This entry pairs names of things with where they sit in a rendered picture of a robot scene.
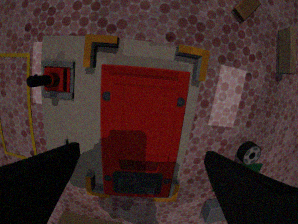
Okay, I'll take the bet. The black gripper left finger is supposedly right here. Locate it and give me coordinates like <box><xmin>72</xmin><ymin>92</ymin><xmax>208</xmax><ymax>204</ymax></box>
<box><xmin>0</xmin><ymin>143</ymin><xmax>80</xmax><ymax>224</ymax></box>

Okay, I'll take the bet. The black toy tyre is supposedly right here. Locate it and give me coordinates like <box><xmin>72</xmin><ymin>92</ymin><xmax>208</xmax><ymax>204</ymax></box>
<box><xmin>237</xmin><ymin>140</ymin><xmax>262</xmax><ymax>165</ymax></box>

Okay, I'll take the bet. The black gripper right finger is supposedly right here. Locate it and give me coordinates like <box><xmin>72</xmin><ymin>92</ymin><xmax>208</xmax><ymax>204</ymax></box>
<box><xmin>204</xmin><ymin>151</ymin><xmax>298</xmax><ymax>224</ymax></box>

